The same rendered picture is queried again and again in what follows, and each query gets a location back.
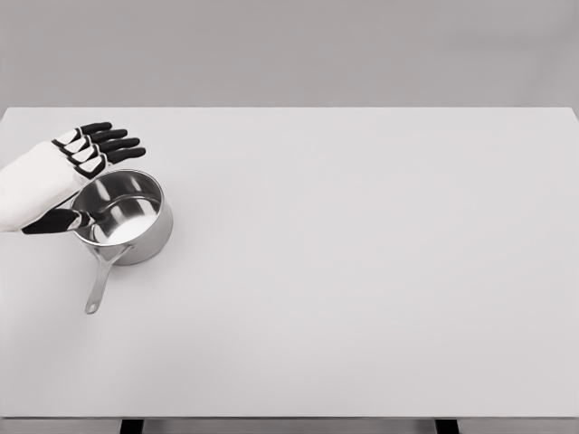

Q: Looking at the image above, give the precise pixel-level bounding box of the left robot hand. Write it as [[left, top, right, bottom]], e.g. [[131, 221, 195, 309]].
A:
[[0, 121, 147, 236]]

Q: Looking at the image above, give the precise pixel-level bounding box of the steel saucepan with long handle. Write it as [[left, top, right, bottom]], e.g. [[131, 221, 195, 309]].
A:
[[70, 169, 174, 316]]

